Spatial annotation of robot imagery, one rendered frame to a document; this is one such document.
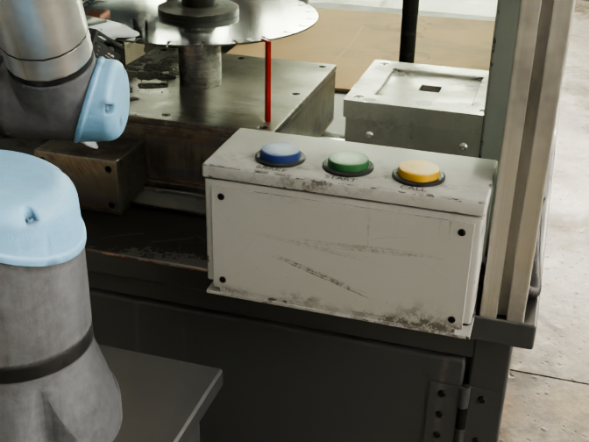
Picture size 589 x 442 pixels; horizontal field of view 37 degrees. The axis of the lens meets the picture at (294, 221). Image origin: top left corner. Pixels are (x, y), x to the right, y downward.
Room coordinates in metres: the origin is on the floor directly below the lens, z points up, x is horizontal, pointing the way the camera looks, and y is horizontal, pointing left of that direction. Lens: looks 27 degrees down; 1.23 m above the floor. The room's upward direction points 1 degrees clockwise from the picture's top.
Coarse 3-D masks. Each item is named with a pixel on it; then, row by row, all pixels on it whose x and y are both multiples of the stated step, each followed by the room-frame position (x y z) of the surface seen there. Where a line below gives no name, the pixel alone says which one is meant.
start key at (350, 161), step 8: (336, 152) 0.81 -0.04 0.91; (344, 152) 0.81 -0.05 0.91; (352, 152) 0.81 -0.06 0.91; (328, 160) 0.79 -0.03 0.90; (336, 160) 0.79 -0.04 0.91; (344, 160) 0.79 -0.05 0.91; (352, 160) 0.79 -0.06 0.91; (360, 160) 0.79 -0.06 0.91; (368, 160) 0.79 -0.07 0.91; (336, 168) 0.78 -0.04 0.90; (344, 168) 0.78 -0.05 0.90; (352, 168) 0.78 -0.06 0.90; (360, 168) 0.78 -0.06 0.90
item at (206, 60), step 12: (180, 48) 1.19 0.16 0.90; (192, 48) 1.17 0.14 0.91; (204, 48) 1.18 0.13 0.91; (216, 48) 1.19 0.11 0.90; (180, 60) 1.19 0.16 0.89; (192, 60) 1.18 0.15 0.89; (204, 60) 1.18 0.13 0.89; (216, 60) 1.19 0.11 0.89; (180, 72) 1.19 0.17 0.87; (192, 72) 1.18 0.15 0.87; (204, 72) 1.18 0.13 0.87; (216, 72) 1.19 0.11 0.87; (180, 84) 1.19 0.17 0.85; (192, 84) 1.18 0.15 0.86; (204, 84) 1.18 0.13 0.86; (216, 84) 1.19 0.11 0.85
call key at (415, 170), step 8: (408, 160) 0.79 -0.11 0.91; (416, 160) 0.79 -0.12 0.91; (424, 160) 0.79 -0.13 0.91; (400, 168) 0.77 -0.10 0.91; (408, 168) 0.77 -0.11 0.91; (416, 168) 0.77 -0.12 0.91; (424, 168) 0.77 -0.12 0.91; (432, 168) 0.77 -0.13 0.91; (400, 176) 0.77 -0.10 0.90; (408, 176) 0.76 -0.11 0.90; (416, 176) 0.76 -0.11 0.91; (424, 176) 0.76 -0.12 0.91; (432, 176) 0.76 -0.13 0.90
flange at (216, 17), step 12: (180, 0) 1.23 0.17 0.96; (192, 0) 1.18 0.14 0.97; (204, 0) 1.18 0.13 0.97; (216, 0) 1.24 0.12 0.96; (168, 12) 1.16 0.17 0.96; (180, 12) 1.16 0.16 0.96; (192, 12) 1.16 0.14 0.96; (204, 12) 1.16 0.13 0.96; (216, 12) 1.17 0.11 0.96; (228, 12) 1.17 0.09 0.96
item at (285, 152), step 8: (272, 144) 0.83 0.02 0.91; (280, 144) 0.83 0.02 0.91; (288, 144) 0.83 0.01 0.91; (264, 152) 0.81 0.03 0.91; (272, 152) 0.81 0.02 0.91; (280, 152) 0.81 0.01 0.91; (288, 152) 0.81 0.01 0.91; (296, 152) 0.81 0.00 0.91; (272, 160) 0.80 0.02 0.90; (280, 160) 0.79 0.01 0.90; (288, 160) 0.80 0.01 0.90
